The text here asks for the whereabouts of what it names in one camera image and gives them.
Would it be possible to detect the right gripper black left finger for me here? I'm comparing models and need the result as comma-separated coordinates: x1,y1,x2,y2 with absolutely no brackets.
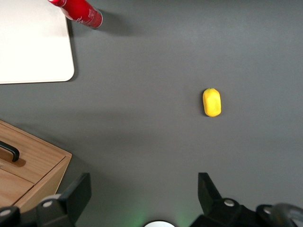
35,172,92,227

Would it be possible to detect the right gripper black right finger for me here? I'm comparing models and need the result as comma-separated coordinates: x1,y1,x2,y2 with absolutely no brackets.
191,172,258,227

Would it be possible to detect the red coke bottle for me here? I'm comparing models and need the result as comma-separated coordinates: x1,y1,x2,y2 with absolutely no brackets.
47,0,104,30

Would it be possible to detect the beige rectangular tray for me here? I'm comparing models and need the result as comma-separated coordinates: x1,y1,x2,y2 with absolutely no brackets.
0,0,75,85

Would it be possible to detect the wooden two-drawer cabinet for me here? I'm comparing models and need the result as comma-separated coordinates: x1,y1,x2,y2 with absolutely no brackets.
0,120,72,213

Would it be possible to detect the yellow lemon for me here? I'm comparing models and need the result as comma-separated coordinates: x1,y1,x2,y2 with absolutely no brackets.
202,87,223,118

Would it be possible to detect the black metal drawer handle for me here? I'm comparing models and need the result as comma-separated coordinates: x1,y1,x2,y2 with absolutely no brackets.
0,140,20,163

